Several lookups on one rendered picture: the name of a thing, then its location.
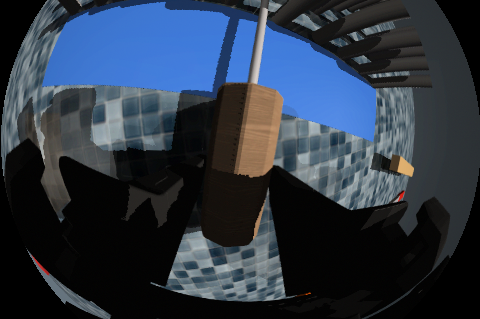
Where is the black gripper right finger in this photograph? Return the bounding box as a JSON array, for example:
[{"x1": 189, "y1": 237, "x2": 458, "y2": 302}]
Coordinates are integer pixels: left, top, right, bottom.
[{"x1": 269, "y1": 164, "x2": 408, "y2": 296}]

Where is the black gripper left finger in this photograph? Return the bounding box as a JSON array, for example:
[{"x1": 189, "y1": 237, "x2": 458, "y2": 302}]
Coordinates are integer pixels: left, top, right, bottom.
[{"x1": 59, "y1": 155, "x2": 207, "y2": 287}]

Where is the blue flat strip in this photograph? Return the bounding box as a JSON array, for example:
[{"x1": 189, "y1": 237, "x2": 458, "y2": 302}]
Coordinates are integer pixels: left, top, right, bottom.
[{"x1": 43, "y1": 0, "x2": 376, "y2": 142}]

